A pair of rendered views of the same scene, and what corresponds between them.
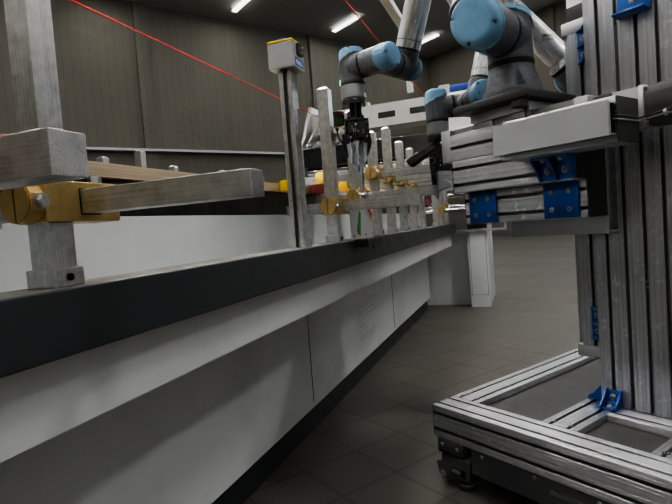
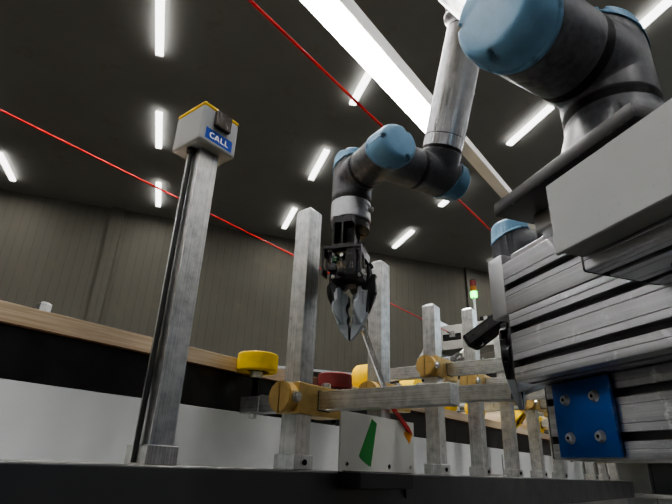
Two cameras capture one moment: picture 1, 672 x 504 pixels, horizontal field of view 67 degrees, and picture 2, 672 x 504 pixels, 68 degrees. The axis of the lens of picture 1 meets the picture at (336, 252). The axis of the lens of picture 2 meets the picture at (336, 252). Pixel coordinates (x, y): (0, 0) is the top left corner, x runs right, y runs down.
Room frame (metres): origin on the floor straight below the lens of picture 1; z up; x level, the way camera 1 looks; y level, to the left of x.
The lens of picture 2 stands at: (0.75, -0.32, 0.70)
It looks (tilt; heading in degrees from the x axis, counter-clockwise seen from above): 24 degrees up; 18
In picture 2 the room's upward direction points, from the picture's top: 2 degrees clockwise
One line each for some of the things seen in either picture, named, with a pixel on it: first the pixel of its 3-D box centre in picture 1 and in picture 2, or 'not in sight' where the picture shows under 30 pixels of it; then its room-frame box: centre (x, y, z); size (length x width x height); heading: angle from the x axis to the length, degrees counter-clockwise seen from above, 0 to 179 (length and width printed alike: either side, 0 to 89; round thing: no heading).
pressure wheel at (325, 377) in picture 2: (321, 198); (334, 397); (1.88, 0.04, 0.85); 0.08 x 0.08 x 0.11
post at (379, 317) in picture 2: (355, 179); (378, 366); (1.79, -0.09, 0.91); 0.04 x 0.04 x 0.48; 70
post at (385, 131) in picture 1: (389, 181); (474, 388); (2.26, -0.26, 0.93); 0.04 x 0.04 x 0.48; 70
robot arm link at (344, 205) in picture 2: (354, 94); (352, 216); (1.55, -0.09, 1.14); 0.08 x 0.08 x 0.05
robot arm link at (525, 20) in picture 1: (508, 36); (598, 71); (1.34, -0.49, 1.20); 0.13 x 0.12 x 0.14; 137
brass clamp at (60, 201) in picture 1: (63, 203); not in sight; (0.64, 0.34, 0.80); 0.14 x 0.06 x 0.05; 160
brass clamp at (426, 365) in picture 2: (375, 174); (437, 369); (2.05, -0.18, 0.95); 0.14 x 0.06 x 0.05; 160
